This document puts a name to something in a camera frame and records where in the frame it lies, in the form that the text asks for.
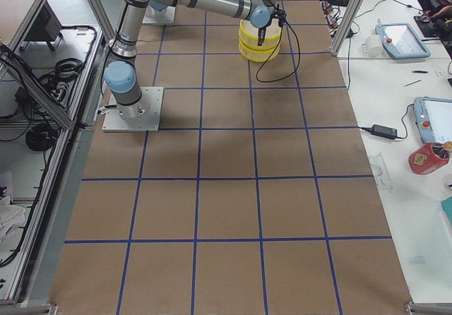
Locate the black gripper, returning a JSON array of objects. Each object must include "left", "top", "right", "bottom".
[{"left": 257, "top": 6, "right": 287, "bottom": 47}]

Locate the white tape roll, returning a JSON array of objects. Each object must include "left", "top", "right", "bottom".
[{"left": 361, "top": 34, "right": 383, "bottom": 57}]

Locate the far blue teach pendant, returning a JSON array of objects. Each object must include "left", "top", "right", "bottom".
[{"left": 375, "top": 23, "right": 431, "bottom": 59}]

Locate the blue teach pendant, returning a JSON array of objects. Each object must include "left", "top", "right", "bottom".
[
  {"left": 375, "top": 23, "right": 431, "bottom": 59},
  {"left": 414, "top": 97, "right": 452, "bottom": 143}
]

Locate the black power adapter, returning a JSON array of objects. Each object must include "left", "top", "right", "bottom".
[{"left": 360, "top": 124, "right": 403, "bottom": 140}]

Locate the near blue teach pendant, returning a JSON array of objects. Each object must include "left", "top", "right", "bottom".
[{"left": 414, "top": 97, "right": 452, "bottom": 143}]

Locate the red canister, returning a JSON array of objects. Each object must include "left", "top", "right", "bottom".
[{"left": 408, "top": 141, "right": 451, "bottom": 174}]

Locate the black braided cable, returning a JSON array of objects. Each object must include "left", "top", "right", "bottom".
[{"left": 256, "top": 9, "right": 302, "bottom": 83}]

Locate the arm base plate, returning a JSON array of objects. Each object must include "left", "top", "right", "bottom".
[
  {"left": 142, "top": 6, "right": 176, "bottom": 25},
  {"left": 102, "top": 87, "right": 164, "bottom": 132}
]

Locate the aluminium frame post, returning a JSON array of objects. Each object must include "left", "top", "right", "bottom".
[{"left": 330, "top": 0, "right": 364, "bottom": 57}]

